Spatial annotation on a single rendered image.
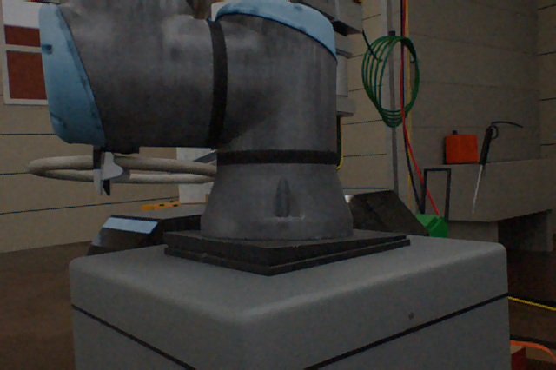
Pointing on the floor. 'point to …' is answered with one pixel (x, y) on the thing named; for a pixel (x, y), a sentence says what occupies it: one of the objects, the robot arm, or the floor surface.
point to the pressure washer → (439, 227)
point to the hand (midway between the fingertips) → (101, 189)
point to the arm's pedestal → (295, 312)
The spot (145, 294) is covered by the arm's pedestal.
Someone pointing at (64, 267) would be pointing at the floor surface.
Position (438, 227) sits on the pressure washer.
